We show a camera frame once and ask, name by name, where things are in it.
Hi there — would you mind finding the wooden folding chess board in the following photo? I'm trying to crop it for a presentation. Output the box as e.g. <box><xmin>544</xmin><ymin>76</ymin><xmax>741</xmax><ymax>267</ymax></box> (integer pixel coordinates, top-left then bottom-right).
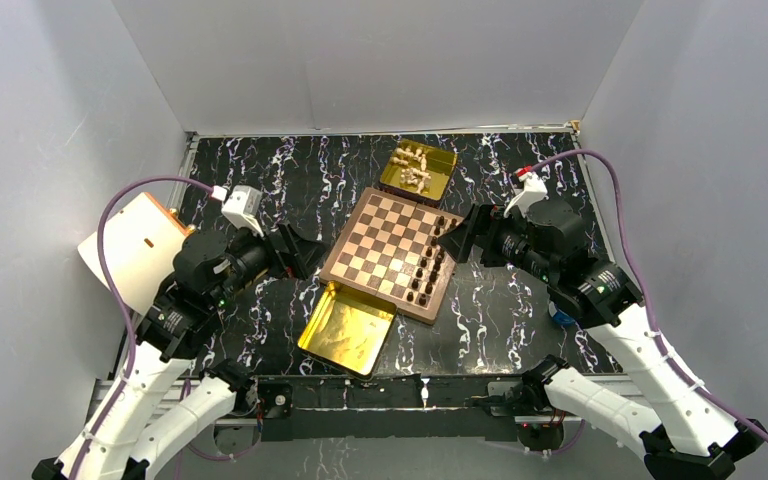
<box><xmin>320</xmin><ymin>187</ymin><xmax>463</xmax><ymax>325</ymax></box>

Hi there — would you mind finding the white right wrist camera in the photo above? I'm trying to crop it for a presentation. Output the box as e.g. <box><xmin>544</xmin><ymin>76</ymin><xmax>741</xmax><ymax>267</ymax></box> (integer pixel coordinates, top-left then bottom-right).
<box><xmin>503</xmin><ymin>167</ymin><xmax>548</xmax><ymax>218</ymax></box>

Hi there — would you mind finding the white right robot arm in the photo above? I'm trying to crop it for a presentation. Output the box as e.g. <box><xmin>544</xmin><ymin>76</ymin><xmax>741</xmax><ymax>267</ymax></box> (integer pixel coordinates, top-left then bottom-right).
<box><xmin>439</xmin><ymin>200</ymin><xmax>764</xmax><ymax>479</ymax></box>

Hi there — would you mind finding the gold tin with dark pieces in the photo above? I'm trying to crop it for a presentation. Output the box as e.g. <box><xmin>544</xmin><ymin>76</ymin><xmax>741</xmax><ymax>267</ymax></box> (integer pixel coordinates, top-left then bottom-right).
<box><xmin>297</xmin><ymin>281</ymin><xmax>397</xmax><ymax>379</ymax></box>

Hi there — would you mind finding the pile of light chess pieces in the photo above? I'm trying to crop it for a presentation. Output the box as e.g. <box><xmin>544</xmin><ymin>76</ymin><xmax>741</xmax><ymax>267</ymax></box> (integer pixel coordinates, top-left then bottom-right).
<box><xmin>390</xmin><ymin>147</ymin><xmax>431</xmax><ymax>193</ymax></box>

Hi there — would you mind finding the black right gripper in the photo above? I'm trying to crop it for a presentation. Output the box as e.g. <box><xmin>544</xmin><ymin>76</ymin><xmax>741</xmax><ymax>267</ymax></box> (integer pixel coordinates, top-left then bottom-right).
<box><xmin>436</xmin><ymin>201</ymin><xmax>556</xmax><ymax>284</ymax></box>

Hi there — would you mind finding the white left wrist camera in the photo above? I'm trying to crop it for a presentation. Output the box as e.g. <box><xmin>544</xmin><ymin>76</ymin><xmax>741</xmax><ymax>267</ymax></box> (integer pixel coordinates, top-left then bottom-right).
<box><xmin>221</xmin><ymin>185</ymin><xmax>264</xmax><ymax>238</ymax></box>

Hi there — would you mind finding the blue round object on table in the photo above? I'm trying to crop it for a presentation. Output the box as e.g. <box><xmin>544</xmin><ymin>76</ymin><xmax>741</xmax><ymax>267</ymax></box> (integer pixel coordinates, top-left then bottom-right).
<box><xmin>549</xmin><ymin>304</ymin><xmax>576</xmax><ymax>328</ymax></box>

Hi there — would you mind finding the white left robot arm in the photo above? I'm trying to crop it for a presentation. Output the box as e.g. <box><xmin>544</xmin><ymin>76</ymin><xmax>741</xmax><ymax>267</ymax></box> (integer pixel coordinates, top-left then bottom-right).
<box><xmin>31</xmin><ymin>224</ymin><xmax>328</xmax><ymax>479</ymax></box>

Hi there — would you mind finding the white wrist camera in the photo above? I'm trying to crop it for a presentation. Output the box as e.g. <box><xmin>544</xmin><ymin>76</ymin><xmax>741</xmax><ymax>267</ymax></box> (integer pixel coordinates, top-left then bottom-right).
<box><xmin>503</xmin><ymin>167</ymin><xmax>548</xmax><ymax>218</ymax></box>
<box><xmin>221</xmin><ymin>185</ymin><xmax>264</xmax><ymax>238</ymax></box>

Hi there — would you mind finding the gold tin with light pieces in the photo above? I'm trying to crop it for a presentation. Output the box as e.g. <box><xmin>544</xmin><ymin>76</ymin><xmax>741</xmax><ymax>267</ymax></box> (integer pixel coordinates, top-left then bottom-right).
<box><xmin>378</xmin><ymin>140</ymin><xmax>457</xmax><ymax>207</ymax></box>

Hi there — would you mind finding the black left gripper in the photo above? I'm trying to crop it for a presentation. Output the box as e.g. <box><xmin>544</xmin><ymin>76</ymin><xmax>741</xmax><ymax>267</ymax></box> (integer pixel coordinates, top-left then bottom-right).
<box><xmin>209</xmin><ymin>214</ymin><xmax>330</xmax><ymax>308</ymax></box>

